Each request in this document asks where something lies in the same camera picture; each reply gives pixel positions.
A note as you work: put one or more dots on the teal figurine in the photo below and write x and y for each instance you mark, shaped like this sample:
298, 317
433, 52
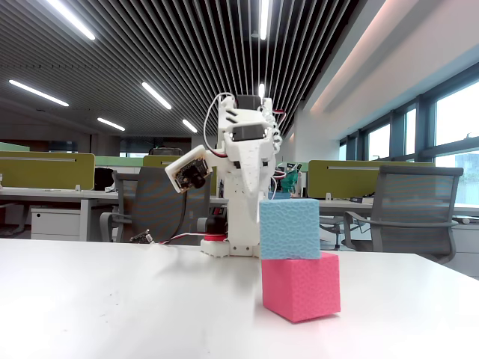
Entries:
290, 181

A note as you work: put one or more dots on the white office desk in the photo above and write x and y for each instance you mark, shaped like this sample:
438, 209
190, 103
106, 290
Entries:
56, 194
337, 207

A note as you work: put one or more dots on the white drawer pedestal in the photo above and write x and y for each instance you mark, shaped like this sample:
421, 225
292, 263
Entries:
56, 224

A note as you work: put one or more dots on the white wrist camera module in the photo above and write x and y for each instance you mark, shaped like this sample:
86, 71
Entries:
183, 168

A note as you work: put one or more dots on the blue foam cube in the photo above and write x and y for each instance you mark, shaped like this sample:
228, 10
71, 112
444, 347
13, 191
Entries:
290, 230

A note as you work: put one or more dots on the black bag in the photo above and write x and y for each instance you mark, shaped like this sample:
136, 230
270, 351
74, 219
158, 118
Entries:
103, 179

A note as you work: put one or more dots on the small controller circuit board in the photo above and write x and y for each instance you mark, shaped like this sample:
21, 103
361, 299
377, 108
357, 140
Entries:
141, 237

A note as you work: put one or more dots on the long ceiling light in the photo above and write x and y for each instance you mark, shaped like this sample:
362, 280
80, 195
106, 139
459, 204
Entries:
261, 89
189, 126
156, 95
263, 18
110, 124
37, 92
73, 20

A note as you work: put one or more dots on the grey mesh office chair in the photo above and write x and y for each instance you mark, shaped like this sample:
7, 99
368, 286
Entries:
411, 194
149, 205

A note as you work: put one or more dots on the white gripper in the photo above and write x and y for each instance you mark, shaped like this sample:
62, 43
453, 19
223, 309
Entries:
250, 158

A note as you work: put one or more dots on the olive green desk partition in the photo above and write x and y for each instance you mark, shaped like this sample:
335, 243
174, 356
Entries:
157, 161
393, 164
45, 172

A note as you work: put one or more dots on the red foam cube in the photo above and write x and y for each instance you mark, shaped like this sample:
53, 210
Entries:
299, 288

